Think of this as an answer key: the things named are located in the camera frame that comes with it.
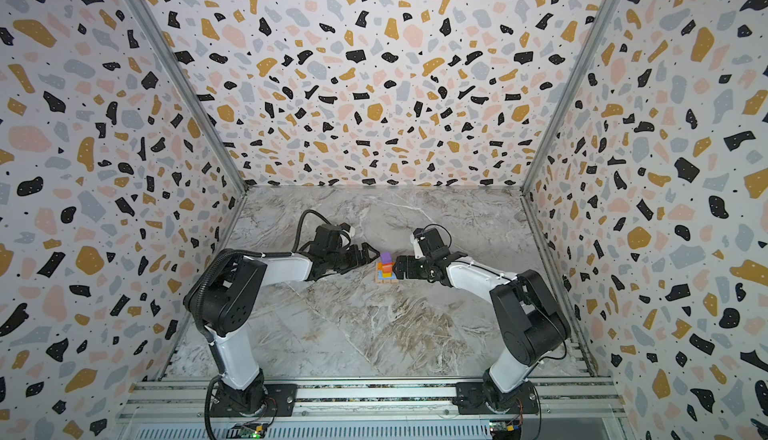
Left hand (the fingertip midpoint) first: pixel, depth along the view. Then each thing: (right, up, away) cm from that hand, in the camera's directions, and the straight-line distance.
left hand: (372, 254), depth 94 cm
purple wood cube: (+5, 0, -5) cm, 7 cm away
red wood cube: (+5, -3, -4) cm, 8 cm away
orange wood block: (+3, -3, -4) cm, 6 cm away
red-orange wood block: (+5, -6, -2) cm, 8 cm away
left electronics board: (-26, -38, -24) cm, 52 cm away
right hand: (+9, -2, -3) cm, 10 cm away
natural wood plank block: (+5, -9, 0) cm, 10 cm away
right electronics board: (+33, -39, -23) cm, 56 cm away
